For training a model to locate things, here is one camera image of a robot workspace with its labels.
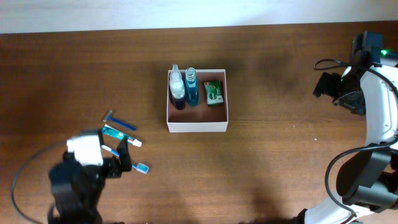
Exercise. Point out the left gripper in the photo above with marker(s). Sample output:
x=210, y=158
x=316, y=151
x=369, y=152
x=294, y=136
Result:
x=115, y=170

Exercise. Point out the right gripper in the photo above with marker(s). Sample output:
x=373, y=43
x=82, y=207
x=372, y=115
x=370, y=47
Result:
x=327, y=86

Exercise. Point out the green white toothpaste tube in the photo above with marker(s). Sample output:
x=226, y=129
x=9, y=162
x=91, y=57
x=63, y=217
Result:
x=114, y=133

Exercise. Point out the blue white toothbrush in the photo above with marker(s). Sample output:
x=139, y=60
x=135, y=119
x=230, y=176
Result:
x=139, y=166

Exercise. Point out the clear foam pump bottle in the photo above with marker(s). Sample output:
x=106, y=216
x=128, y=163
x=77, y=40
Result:
x=177, y=88

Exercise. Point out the blue mouthwash bottle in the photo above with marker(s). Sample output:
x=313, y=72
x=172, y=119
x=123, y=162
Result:
x=191, y=83

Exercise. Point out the green white soap box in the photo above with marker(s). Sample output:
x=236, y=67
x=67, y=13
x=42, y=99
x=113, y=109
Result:
x=213, y=93

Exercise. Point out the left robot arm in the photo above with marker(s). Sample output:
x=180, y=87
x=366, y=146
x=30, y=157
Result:
x=78, y=181

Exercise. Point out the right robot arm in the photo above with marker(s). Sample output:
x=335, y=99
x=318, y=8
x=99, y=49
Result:
x=361, y=181

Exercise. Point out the blue disposable razor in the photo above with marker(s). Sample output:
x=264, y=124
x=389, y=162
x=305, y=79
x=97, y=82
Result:
x=109, y=117

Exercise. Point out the pink open cardboard box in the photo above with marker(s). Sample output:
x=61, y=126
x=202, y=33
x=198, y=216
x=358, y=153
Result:
x=200, y=118

